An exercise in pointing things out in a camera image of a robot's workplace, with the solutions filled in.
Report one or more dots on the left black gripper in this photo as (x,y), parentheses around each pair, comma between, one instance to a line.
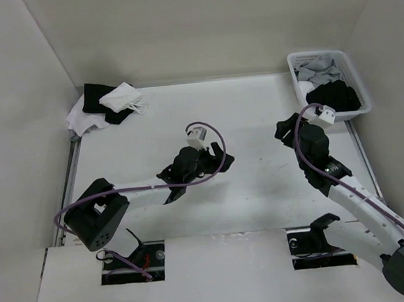
(212,161)

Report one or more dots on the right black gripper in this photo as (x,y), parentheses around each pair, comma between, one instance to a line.
(283,128)

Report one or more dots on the black tank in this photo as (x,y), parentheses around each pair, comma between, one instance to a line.
(92,94)
(338,95)

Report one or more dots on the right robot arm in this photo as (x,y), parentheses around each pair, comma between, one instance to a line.
(377,233)

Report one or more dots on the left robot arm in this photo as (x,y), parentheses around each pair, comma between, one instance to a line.
(96,221)

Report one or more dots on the white tank top in basket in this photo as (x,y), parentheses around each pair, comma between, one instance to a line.
(305,87)

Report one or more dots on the grey tank top in basket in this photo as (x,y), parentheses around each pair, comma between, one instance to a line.
(321,70)

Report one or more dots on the folded white tank top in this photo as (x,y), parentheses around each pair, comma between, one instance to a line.
(124,97)

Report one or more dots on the folded black tank top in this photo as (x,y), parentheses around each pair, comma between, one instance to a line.
(92,94)

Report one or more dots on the white tank top underneath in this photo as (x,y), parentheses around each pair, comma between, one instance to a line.
(80,122)

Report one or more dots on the white plastic laundry basket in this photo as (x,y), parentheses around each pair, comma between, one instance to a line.
(348,74)

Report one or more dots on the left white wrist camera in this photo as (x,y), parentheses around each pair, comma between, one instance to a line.
(195,138)

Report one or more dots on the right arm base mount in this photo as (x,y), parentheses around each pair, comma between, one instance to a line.
(309,248)

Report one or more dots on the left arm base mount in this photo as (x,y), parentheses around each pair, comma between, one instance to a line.
(151,259)

